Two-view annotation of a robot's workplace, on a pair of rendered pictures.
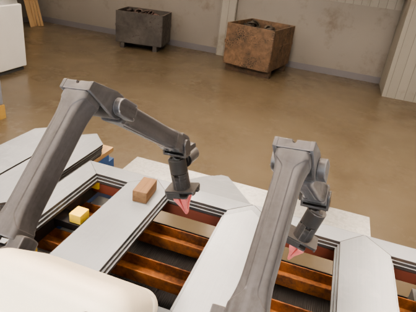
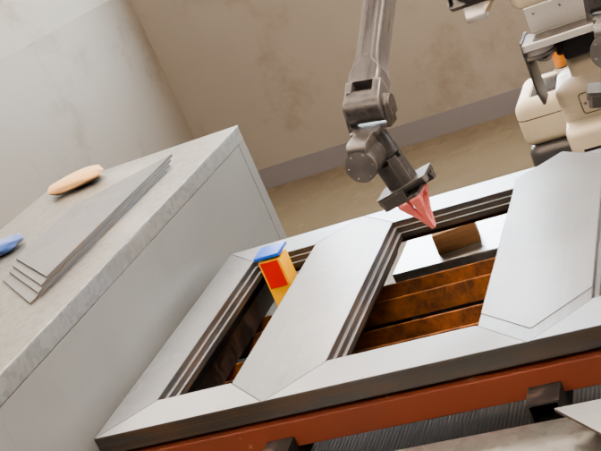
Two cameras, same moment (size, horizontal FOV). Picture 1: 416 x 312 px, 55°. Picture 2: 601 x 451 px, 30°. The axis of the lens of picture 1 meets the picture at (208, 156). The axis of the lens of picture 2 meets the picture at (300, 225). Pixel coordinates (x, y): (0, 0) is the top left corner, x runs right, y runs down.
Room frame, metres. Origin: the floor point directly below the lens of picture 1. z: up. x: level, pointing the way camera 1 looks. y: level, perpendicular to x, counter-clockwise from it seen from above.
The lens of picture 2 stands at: (2.91, -0.22, 1.60)
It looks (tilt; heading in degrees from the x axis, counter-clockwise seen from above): 17 degrees down; 189
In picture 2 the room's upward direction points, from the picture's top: 24 degrees counter-clockwise
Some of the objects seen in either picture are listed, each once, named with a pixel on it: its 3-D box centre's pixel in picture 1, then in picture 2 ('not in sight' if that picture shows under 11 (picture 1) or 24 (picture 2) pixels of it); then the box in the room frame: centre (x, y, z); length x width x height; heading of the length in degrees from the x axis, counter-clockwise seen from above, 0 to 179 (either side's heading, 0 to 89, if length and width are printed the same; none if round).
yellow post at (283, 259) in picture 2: not in sight; (289, 294); (0.68, -0.65, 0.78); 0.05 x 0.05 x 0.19; 75
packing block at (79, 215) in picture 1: (79, 215); not in sight; (1.27, 0.47, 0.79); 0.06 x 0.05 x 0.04; 165
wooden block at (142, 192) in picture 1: (145, 189); not in sight; (1.39, 0.24, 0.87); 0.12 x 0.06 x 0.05; 170
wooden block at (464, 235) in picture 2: not in sight; (455, 234); (0.51, -0.27, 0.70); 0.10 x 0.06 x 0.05; 86
